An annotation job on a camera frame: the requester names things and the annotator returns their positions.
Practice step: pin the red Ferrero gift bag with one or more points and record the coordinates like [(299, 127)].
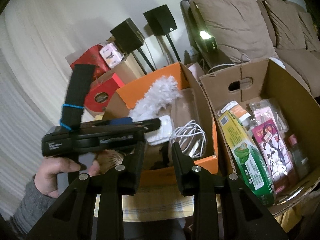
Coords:
[(101, 92)]

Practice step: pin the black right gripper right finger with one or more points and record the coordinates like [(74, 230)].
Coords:
[(187, 176)]

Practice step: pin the white feather duster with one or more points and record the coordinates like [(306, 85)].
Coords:
[(163, 92)]

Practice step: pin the right black speaker on stand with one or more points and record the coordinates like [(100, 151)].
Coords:
[(162, 23)]

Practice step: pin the person's grey sleeved forearm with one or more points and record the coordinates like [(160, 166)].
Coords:
[(33, 205)]

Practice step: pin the brown cardboard box under bags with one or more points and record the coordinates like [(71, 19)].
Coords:
[(128, 70)]

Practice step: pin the red Chinese gift bag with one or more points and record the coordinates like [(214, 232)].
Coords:
[(92, 56)]

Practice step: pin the brown sofa with cushions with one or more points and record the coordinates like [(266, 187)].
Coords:
[(248, 30)]

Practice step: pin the left black speaker on stand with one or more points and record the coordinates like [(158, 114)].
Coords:
[(129, 37)]

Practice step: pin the green yellow product box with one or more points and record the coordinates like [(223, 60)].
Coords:
[(251, 165)]

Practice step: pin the pink white paper package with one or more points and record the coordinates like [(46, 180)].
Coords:
[(111, 54)]

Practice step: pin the black speaker on stand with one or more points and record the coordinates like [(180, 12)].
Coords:
[(129, 37), (162, 23)]

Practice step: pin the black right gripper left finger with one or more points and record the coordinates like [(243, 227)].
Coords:
[(129, 172)]

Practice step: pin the person's left hand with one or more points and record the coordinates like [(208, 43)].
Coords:
[(45, 179)]

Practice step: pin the clear plastic container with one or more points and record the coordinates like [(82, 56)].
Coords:
[(184, 109)]

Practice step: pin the large brown cardboard box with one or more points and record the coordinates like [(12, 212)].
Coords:
[(262, 90)]

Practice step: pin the yellow checkered tablecloth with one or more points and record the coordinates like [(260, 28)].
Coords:
[(157, 204)]

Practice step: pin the small black clip stand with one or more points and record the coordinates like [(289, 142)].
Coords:
[(164, 162)]

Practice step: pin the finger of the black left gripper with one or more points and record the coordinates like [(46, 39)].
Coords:
[(152, 124), (121, 121)]

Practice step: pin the white sheer curtain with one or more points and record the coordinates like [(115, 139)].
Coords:
[(36, 38)]

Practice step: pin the pink packaged headphones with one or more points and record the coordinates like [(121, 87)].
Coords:
[(275, 154)]

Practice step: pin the white feather shuttlecock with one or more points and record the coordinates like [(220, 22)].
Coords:
[(109, 159)]

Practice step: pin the black lamp device with light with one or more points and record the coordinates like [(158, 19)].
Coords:
[(208, 41)]

